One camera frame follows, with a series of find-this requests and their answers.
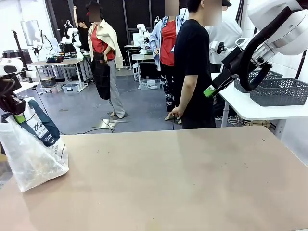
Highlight wood-top background work table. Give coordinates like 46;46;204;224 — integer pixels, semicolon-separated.
27;58;85;92

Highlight grey plastic woven basket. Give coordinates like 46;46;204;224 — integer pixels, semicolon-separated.
249;77;308;107
233;70;283;93

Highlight clear plastic storage box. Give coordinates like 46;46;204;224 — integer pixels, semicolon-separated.
139;78;162;90

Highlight grey wall panel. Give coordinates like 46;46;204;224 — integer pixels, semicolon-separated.
20;20;41;47

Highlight black floor cable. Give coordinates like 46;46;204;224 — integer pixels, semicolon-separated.
57;127;116;136

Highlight mannequin with blue shirt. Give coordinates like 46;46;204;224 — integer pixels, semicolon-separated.
149;0;184;121

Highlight white shopping bag navy handles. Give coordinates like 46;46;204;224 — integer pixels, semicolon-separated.
0;97;70;193

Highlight person in black t-shirt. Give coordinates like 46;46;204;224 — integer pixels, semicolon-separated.
173;0;232;130

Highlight black slanted light stand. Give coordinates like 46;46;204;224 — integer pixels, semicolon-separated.
295;49;308;80

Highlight white background desk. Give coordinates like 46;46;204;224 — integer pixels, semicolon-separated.
131;53;155;71

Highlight person's right hand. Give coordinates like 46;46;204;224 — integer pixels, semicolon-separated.
171;105;186;119

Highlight black right arm cable sleeve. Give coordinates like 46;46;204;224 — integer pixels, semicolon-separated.
238;4;304;92

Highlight shiny metal floor sheet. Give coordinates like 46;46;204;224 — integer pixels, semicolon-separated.
101;118;132;130

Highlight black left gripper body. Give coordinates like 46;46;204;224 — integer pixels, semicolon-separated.
0;77;26;115

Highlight background person in black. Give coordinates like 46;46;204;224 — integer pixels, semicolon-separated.
73;5;91;52

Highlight mannequin with cream jacket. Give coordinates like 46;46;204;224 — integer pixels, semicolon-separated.
87;0;126;120

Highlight white table with pole leg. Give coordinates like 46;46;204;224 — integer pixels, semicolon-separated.
13;81;40;96

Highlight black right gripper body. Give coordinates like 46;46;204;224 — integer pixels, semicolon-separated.
221;47;250;77

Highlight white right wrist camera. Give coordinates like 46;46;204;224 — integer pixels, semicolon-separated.
209;40;228;55

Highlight person's right forearm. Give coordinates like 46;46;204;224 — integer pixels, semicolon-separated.
179;74;194;110

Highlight black tripod stand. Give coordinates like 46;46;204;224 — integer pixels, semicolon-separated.
10;29;34;83

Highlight white side table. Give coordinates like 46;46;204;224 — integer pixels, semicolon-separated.
211;72;308;141

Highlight grey floor storage bin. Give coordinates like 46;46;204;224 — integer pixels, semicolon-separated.
62;82;81;94

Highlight dark floor crate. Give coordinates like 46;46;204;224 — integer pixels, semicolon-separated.
39;76;57;88

